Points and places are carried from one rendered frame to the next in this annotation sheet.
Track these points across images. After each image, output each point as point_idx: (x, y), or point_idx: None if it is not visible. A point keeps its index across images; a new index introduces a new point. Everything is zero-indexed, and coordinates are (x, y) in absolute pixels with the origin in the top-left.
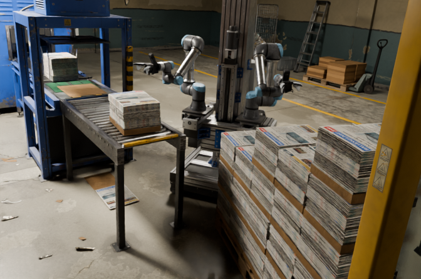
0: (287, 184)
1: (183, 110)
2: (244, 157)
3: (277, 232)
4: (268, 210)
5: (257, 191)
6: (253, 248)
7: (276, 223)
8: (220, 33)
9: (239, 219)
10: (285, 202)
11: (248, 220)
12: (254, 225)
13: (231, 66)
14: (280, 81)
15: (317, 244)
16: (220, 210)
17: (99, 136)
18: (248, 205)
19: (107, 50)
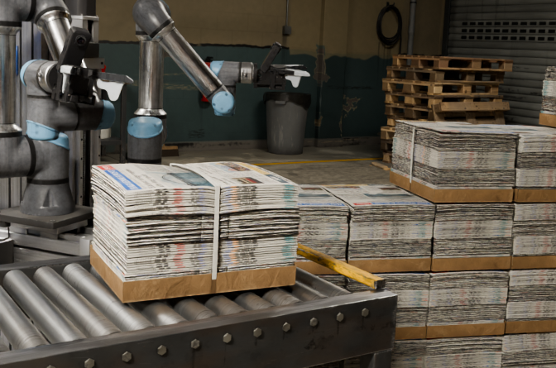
0: (553, 179)
1: (51, 221)
2: (400, 207)
3: (532, 271)
4: (500, 255)
5: (458, 245)
6: (463, 354)
7: (532, 256)
8: None
9: (395, 343)
10: (546, 212)
11: (432, 319)
12: (455, 313)
13: (96, 64)
14: (256, 69)
15: None
16: None
17: (274, 327)
18: (430, 290)
19: None
